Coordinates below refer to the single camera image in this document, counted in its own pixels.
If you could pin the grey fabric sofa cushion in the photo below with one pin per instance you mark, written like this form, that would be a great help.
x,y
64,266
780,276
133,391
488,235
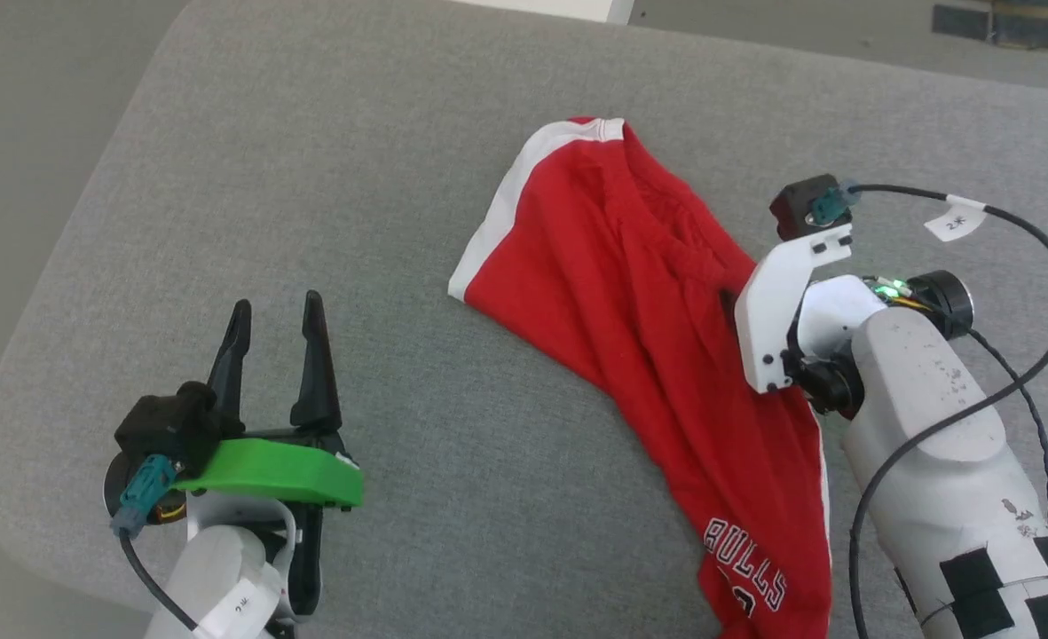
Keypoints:
x,y
417,293

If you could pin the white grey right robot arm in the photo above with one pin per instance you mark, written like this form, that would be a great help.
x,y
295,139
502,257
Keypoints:
x,y
941,444

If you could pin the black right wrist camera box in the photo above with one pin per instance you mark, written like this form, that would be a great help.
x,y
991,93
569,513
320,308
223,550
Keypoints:
x,y
799,206

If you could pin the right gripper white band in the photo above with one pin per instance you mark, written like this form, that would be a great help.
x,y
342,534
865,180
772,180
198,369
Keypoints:
x,y
776,306

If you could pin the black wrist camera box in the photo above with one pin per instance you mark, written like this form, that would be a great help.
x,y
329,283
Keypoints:
x,y
169,428
799,206

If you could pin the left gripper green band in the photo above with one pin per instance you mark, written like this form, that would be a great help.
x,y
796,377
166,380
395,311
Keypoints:
x,y
284,472

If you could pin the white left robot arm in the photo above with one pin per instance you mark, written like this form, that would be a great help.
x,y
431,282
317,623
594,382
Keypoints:
x,y
213,577

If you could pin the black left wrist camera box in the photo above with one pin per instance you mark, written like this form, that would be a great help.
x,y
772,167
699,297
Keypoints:
x,y
169,428

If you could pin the dark floor object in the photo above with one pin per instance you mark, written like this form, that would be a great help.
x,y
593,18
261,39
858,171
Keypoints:
x,y
1012,25

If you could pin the red Bulls shorts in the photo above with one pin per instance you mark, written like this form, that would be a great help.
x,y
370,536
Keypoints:
x,y
630,293

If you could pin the white furniture edge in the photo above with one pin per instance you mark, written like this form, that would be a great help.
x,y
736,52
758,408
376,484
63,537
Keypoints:
x,y
550,7

